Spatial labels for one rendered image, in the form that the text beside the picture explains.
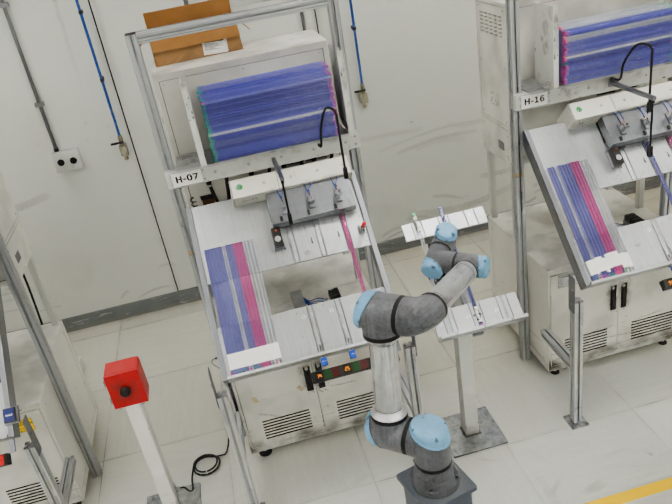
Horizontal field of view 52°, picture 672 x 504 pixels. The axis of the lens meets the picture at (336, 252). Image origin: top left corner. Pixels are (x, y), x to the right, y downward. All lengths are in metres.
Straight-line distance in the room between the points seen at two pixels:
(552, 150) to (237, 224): 1.35
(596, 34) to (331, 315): 1.54
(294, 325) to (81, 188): 2.10
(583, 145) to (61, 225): 2.99
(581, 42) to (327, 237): 1.28
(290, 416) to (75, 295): 2.00
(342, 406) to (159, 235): 1.84
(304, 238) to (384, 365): 0.85
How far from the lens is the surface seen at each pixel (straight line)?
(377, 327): 1.97
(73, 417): 3.34
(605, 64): 3.10
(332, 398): 3.12
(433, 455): 2.14
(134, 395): 2.77
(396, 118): 4.40
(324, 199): 2.72
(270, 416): 3.12
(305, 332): 2.61
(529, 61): 3.15
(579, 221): 2.95
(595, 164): 3.09
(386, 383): 2.08
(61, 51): 4.16
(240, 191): 2.73
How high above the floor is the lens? 2.22
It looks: 27 degrees down
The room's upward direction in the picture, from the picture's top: 10 degrees counter-clockwise
